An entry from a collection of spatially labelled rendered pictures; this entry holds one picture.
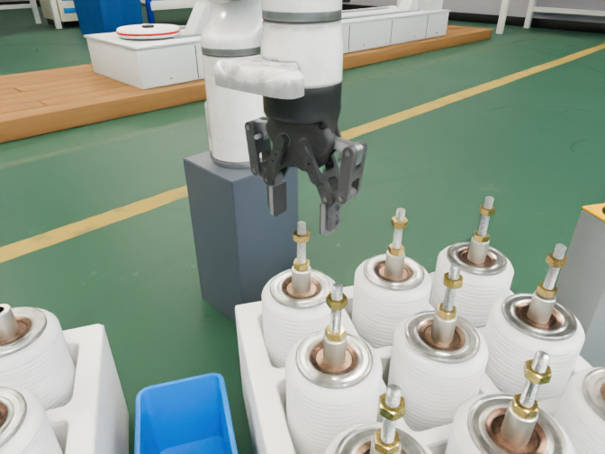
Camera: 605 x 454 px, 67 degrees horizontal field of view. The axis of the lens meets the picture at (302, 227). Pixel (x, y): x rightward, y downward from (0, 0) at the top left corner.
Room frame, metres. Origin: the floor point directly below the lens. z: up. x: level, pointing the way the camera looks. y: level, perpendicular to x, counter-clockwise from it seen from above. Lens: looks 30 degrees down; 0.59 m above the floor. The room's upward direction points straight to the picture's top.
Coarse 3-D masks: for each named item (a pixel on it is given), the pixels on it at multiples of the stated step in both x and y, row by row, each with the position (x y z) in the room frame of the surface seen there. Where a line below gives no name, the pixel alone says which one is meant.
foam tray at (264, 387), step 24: (240, 312) 0.48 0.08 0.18; (240, 336) 0.44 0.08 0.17; (240, 360) 0.47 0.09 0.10; (264, 360) 0.39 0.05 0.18; (384, 360) 0.40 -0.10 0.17; (576, 360) 0.39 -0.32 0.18; (264, 384) 0.36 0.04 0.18; (384, 384) 0.36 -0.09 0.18; (264, 408) 0.32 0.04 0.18; (552, 408) 0.32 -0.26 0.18; (264, 432) 0.30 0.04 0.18; (288, 432) 0.30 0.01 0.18; (432, 432) 0.30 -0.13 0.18
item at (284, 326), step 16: (272, 304) 0.41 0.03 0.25; (272, 320) 0.41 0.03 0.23; (288, 320) 0.39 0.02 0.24; (304, 320) 0.39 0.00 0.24; (320, 320) 0.40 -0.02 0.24; (272, 336) 0.41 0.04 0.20; (288, 336) 0.39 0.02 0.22; (304, 336) 0.39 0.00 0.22; (272, 352) 0.41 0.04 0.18; (288, 352) 0.39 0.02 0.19
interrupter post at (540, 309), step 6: (534, 294) 0.39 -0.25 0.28; (534, 300) 0.39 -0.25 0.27; (540, 300) 0.38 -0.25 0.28; (546, 300) 0.38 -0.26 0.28; (552, 300) 0.38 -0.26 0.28; (534, 306) 0.38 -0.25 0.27; (540, 306) 0.38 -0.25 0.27; (546, 306) 0.38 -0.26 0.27; (552, 306) 0.38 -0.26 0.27; (528, 312) 0.39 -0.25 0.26; (534, 312) 0.38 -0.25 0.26; (540, 312) 0.38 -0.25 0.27; (546, 312) 0.38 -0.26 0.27; (534, 318) 0.38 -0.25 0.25; (540, 318) 0.38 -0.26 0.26; (546, 318) 0.38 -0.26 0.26
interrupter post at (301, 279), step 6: (294, 270) 0.43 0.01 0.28; (306, 270) 0.43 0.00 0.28; (294, 276) 0.43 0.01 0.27; (300, 276) 0.43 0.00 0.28; (306, 276) 0.43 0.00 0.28; (294, 282) 0.43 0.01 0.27; (300, 282) 0.43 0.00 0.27; (306, 282) 0.43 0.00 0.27; (294, 288) 0.43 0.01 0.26; (300, 288) 0.43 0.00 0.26; (306, 288) 0.43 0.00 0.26; (300, 294) 0.43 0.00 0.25
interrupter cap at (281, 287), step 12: (276, 276) 0.46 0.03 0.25; (288, 276) 0.46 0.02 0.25; (312, 276) 0.46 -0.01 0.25; (324, 276) 0.46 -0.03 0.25; (276, 288) 0.44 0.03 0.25; (288, 288) 0.44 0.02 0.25; (312, 288) 0.44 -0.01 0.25; (324, 288) 0.43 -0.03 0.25; (276, 300) 0.41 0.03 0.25; (288, 300) 0.41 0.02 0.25; (300, 300) 0.41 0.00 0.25; (312, 300) 0.41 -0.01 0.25; (324, 300) 0.41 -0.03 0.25
